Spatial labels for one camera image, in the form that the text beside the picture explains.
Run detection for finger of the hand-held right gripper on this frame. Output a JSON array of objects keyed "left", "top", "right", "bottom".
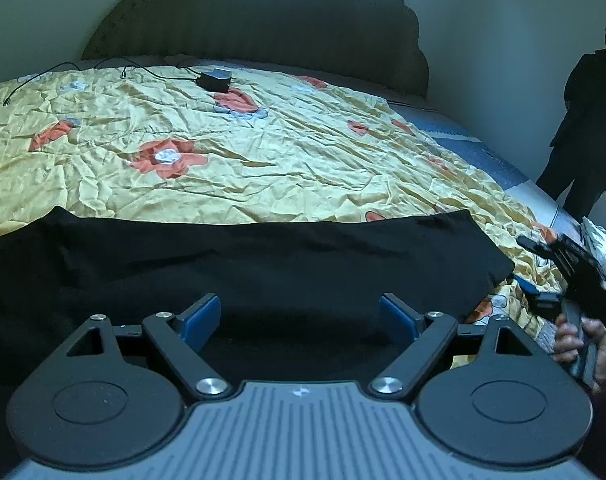
[
  {"left": 516, "top": 233, "right": 560, "bottom": 262},
  {"left": 525, "top": 292, "right": 566, "bottom": 322}
]

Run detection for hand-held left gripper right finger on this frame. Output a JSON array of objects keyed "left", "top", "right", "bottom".
[{"left": 368, "top": 292, "right": 537, "bottom": 400}]

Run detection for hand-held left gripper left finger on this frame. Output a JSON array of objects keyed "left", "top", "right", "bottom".
[{"left": 65, "top": 292, "right": 234, "bottom": 402}]

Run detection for black pants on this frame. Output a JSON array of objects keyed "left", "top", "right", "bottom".
[{"left": 0, "top": 206, "right": 516, "bottom": 386}]

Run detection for person's right hand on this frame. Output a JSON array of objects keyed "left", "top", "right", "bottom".
[{"left": 552, "top": 312, "right": 606, "bottom": 397}]

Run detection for white printed cloth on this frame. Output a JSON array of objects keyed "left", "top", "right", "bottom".
[{"left": 579, "top": 217, "right": 606, "bottom": 283}]

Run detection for blue grey bed sheet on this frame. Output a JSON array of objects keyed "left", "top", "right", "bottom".
[{"left": 388, "top": 99, "right": 581, "bottom": 223}]

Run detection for yellow floral blanket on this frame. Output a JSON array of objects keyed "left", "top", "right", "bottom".
[{"left": 0, "top": 62, "right": 584, "bottom": 356}]

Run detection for black power adapter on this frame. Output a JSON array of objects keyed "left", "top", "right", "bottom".
[{"left": 196, "top": 67, "right": 233, "bottom": 94}]

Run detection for grey cloud-shaped headboard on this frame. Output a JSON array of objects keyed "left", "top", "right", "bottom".
[{"left": 80, "top": 0, "right": 430, "bottom": 101}]

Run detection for black cable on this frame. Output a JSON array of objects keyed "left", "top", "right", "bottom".
[{"left": 3, "top": 59, "right": 204, "bottom": 107}]

